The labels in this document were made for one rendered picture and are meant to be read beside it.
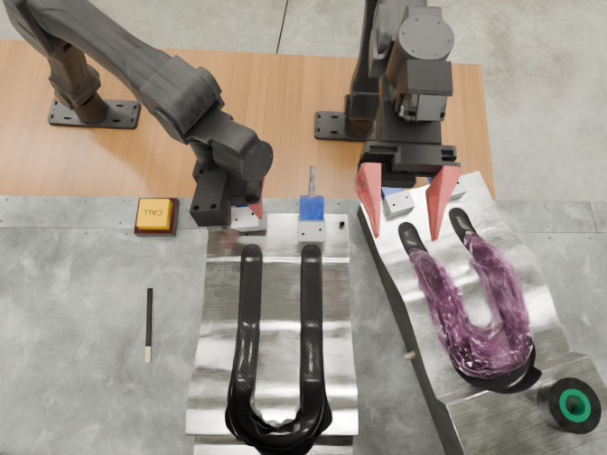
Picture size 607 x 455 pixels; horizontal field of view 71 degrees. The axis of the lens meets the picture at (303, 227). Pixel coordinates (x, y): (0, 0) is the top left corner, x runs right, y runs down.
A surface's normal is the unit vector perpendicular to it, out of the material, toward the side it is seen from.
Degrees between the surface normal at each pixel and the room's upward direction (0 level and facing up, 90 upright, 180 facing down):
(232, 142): 20
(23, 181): 0
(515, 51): 0
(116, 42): 10
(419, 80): 2
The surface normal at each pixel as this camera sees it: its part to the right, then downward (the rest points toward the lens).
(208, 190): -0.18, -0.60
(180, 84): 0.15, -0.23
